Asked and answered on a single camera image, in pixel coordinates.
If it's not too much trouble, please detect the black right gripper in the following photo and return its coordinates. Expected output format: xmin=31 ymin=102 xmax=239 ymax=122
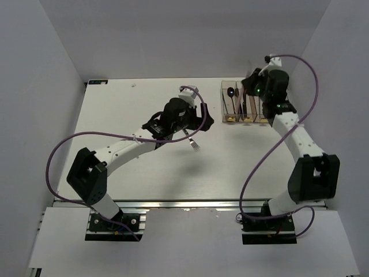
xmin=242 ymin=69 xmax=270 ymax=103

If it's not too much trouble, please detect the iridescent long-handled spoon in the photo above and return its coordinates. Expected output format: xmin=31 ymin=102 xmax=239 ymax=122
xmin=221 ymin=87 xmax=236 ymax=121

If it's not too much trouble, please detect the black knife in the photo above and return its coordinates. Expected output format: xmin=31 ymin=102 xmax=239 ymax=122
xmin=242 ymin=100 xmax=247 ymax=120

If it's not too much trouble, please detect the pink-handled fork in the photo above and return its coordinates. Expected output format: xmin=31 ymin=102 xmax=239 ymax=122
xmin=236 ymin=60 xmax=252 ymax=114

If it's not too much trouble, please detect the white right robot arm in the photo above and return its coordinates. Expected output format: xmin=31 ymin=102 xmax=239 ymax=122
xmin=242 ymin=68 xmax=340 ymax=230

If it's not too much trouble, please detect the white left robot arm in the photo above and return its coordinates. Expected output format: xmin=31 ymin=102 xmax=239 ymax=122
xmin=66 ymin=98 xmax=214 ymax=230

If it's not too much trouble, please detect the clear acrylic utensil organizer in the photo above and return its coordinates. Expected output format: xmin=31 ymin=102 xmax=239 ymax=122
xmin=220 ymin=80 xmax=268 ymax=124

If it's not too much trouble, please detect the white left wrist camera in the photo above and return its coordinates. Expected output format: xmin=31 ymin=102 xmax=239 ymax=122
xmin=178 ymin=85 xmax=198 ymax=108

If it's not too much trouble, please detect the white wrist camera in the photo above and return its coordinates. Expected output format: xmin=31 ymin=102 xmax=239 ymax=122
xmin=258 ymin=55 xmax=282 ymax=76
xmin=178 ymin=85 xmax=198 ymax=108

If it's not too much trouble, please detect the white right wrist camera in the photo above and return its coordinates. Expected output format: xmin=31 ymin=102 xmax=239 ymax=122
xmin=258 ymin=55 xmax=282 ymax=76

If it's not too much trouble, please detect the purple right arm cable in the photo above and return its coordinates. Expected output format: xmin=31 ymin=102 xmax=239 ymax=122
xmin=238 ymin=53 xmax=320 ymax=239

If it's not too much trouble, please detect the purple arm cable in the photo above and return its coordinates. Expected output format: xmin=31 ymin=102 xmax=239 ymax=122
xmin=46 ymin=85 xmax=209 ymax=242
xmin=238 ymin=53 xmax=320 ymax=239

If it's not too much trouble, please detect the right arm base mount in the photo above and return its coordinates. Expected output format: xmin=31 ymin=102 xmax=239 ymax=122
xmin=235 ymin=213 xmax=297 ymax=245

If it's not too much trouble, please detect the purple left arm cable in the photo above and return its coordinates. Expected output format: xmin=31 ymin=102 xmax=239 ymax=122
xmin=46 ymin=85 xmax=209 ymax=242

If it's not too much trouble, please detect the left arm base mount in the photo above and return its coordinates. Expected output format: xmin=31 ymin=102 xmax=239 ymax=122
xmin=85 ymin=209 xmax=147 ymax=242

